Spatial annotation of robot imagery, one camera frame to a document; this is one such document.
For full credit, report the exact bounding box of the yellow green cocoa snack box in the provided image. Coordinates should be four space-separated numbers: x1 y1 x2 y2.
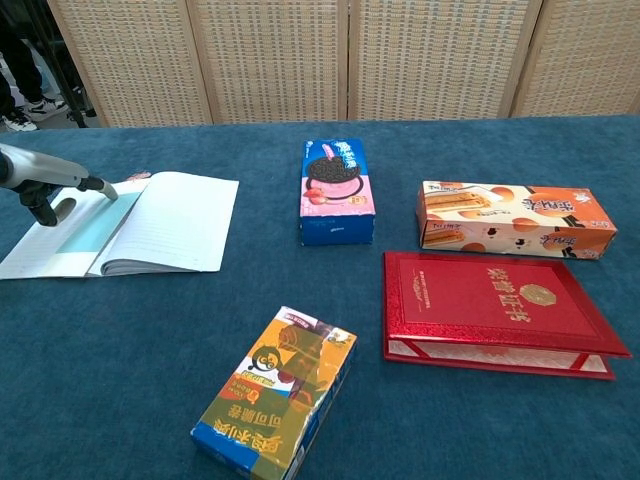
190 305 359 480

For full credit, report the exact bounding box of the red certificate folder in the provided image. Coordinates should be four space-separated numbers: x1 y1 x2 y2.
382 250 633 382

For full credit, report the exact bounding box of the blue velvet tablecloth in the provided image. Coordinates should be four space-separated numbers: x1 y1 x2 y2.
0 115 640 480

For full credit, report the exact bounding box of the open lined notebook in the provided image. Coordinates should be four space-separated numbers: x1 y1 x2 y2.
0 171 240 280

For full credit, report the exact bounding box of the person in black trousers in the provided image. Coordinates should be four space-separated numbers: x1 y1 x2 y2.
0 27 69 133

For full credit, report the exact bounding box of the teal cream bookmark pink tassel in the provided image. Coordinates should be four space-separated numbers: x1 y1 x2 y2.
55 172 152 256

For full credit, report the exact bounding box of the black tripod stand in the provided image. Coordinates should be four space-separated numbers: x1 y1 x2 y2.
27 0 97 127

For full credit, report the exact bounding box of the blue pink cookie box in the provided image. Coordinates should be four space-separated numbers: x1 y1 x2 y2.
298 138 376 247

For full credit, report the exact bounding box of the woven wooden folding screen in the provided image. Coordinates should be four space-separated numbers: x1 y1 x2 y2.
47 0 640 128

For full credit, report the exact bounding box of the orange wafer snack box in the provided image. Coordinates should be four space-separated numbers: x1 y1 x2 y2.
415 180 619 262

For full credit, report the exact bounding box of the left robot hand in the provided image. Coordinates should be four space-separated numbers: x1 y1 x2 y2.
0 143 120 228

